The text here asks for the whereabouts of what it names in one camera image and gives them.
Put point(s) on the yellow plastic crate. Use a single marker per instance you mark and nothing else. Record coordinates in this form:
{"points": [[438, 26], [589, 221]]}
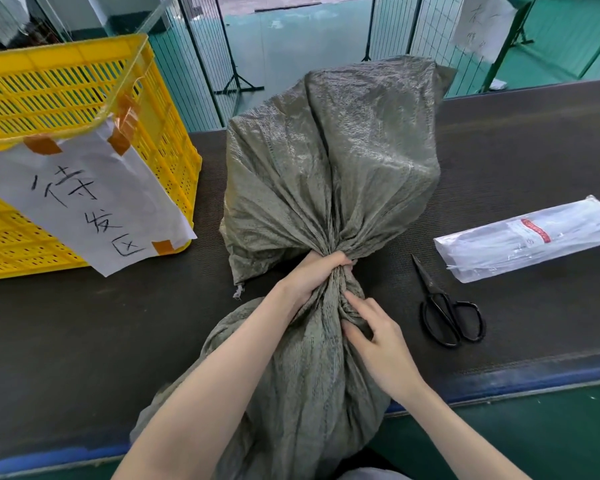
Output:
{"points": [[55, 119]]}

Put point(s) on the black tripod stand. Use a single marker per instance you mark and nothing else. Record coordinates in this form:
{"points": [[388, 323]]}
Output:
{"points": [[235, 69]]}

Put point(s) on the dark rubber table mat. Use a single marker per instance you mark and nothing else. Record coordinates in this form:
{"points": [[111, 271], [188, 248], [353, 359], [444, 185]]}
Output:
{"points": [[480, 194]]}

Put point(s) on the black scissors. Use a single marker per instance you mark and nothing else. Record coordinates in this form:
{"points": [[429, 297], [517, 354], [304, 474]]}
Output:
{"points": [[447, 309]]}

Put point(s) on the green metal post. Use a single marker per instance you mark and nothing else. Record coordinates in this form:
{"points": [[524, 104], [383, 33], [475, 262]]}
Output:
{"points": [[507, 42]]}

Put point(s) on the person's left fingers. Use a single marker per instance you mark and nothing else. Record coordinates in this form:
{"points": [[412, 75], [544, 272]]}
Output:
{"points": [[337, 262]]}

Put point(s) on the person's right forearm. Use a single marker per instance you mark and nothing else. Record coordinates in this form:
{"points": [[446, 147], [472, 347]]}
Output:
{"points": [[455, 434]]}

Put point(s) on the person's right hand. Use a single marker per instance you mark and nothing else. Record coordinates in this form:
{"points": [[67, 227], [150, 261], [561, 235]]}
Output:
{"points": [[382, 344]]}

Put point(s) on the person's left hand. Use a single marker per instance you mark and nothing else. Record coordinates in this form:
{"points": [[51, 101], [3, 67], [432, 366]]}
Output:
{"points": [[312, 274]]}

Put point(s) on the hanging white paper sheet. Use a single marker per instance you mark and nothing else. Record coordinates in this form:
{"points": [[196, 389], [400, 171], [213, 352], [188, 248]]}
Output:
{"points": [[482, 24]]}

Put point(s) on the person's left forearm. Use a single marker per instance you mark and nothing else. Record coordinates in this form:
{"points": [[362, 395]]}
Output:
{"points": [[205, 394]]}

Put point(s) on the white handwritten paper sign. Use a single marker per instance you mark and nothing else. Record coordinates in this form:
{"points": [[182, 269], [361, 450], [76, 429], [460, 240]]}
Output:
{"points": [[90, 199]]}

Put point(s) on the person's right thumb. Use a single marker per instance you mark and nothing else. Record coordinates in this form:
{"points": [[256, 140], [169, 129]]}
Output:
{"points": [[356, 332]]}

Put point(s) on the brown tape piece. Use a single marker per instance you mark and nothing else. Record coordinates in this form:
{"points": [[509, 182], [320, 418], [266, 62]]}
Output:
{"points": [[163, 247], [122, 127], [42, 143]]}

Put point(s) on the grey-green woven sack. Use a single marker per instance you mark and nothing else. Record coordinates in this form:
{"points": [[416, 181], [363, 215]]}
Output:
{"points": [[325, 234]]}

